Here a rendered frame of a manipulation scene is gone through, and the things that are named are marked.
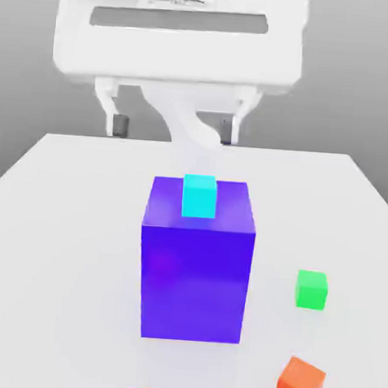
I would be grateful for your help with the small cyan cube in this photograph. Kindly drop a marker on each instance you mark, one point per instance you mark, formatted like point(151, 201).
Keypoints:
point(199, 201)

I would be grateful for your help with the small green cube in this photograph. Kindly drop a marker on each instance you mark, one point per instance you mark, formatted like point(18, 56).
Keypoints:
point(311, 292)

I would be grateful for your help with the small orange cube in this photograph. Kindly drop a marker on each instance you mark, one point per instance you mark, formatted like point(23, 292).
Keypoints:
point(298, 387)

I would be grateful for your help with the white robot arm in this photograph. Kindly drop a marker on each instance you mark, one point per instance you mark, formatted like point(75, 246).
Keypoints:
point(189, 122)

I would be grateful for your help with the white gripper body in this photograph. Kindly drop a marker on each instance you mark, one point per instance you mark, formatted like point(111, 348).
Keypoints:
point(177, 56)

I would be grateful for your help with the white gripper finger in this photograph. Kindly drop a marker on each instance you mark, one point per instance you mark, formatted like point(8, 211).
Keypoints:
point(227, 131)
point(117, 125)

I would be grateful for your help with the large purple box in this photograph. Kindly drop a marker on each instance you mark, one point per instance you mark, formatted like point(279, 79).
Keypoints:
point(194, 279)

